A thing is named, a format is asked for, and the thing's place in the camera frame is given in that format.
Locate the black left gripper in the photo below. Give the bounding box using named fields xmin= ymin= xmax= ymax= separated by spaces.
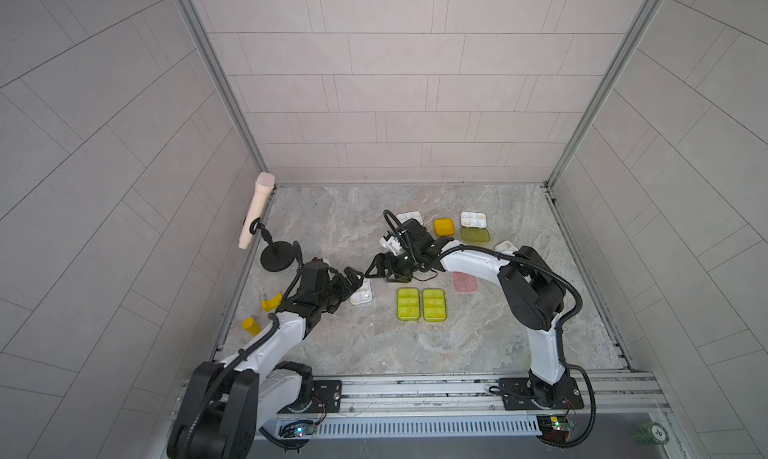
xmin=314 ymin=267 xmax=365 ymax=312

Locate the clear white pillbox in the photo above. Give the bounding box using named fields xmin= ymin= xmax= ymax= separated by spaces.
xmin=349 ymin=278 xmax=373 ymax=306

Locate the green pillbox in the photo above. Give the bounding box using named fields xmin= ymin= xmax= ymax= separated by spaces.
xmin=460 ymin=211 xmax=490 ymax=243
xmin=396 ymin=288 xmax=421 ymax=321
xmin=422 ymin=289 xmax=447 ymax=322

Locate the small yellow pillbox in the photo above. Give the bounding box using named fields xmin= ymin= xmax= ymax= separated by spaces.
xmin=433 ymin=218 xmax=456 ymax=237

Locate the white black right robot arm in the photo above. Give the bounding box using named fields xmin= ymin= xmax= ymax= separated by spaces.
xmin=365 ymin=210 xmax=583 ymax=408

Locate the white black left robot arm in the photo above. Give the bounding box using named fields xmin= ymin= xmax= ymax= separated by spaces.
xmin=166 ymin=258 xmax=364 ymax=458

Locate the yellow six-slot pillbox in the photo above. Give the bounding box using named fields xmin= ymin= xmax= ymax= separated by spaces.
xmin=396 ymin=211 xmax=424 ymax=224

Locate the black microphone stand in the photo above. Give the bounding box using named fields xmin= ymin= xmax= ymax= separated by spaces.
xmin=249 ymin=218 xmax=296 ymax=272

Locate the yellow plastic piece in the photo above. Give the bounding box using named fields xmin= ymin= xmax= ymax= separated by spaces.
xmin=261 ymin=293 xmax=283 ymax=312

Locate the pink pillbox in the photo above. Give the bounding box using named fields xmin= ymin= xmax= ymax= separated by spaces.
xmin=452 ymin=272 xmax=478 ymax=293

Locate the small yellow piece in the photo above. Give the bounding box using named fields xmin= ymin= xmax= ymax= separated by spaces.
xmin=241 ymin=317 xmax=262 ymax=337

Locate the yellow pillbox right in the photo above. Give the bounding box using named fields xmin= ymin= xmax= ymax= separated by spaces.
xmin=494 ymin=240 xmax=518 ymax=254

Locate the beige microphone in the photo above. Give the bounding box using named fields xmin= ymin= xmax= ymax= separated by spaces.
xmin=238 ymin=172 xmax=275 ymax=250

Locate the left green circuit board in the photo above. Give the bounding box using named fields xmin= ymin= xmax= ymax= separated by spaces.
xmin=279 ymin=420 xmax=318 ymax=439

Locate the green circuit board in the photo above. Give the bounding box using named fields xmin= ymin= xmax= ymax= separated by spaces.
xmin=279 ymin=420 xmax=318 ymax=439
xmin=536 ymin=415 xmax=578 ymax=444

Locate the right green circuit board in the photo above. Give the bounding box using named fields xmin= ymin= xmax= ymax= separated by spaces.
xmin=536 ymin=415 xmax=578 ymax=444

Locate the right poker chip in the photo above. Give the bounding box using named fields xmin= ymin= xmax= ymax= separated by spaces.
xmin=632 ymin=422 xmax=669 ymax=446

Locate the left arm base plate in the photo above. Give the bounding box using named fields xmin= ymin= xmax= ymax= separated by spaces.
xmin=281 ymin=380 xmax=343 ymax=415

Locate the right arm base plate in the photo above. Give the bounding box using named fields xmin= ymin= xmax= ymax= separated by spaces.
xmin=494 ymin=376 xmax=589 ymax=411

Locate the aluminium rail frame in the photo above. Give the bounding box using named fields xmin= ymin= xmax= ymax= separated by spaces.
xmin=170 ymin=371 xmax=670 ymax=421

